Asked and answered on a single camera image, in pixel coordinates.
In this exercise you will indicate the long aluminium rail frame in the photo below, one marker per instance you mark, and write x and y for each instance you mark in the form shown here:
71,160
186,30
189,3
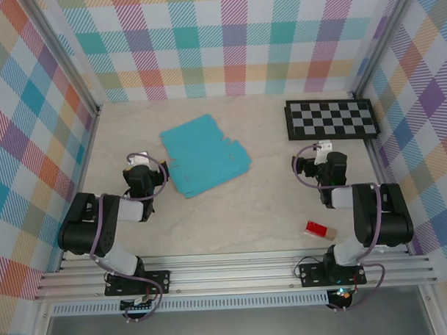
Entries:
231,274

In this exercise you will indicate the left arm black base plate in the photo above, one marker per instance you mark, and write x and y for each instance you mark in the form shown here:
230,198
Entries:
161,281

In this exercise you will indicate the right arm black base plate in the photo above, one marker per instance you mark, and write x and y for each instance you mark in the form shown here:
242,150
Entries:
312,278

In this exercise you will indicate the red block with wooden end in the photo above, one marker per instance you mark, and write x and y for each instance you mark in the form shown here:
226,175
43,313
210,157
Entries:
317,229

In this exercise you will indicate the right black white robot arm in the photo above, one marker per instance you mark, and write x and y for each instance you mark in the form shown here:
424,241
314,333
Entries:
390,220

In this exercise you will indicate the black grey chessboard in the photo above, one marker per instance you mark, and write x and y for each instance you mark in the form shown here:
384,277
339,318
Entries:
339,119

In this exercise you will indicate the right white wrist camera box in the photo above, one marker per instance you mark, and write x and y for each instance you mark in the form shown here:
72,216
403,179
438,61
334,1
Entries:
324,151

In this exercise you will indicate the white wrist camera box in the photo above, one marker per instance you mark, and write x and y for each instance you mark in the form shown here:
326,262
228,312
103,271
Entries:
324,151
139,160

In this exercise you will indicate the aluminium corner post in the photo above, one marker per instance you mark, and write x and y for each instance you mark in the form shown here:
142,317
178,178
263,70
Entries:
383,40
65,51

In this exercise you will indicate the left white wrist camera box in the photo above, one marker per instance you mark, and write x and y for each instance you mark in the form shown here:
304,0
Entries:
139,160

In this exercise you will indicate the teal and white paper box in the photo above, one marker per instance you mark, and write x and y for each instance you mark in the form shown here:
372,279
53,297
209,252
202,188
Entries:
201,153

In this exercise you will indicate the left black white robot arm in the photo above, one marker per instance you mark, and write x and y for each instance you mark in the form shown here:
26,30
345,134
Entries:
86,231

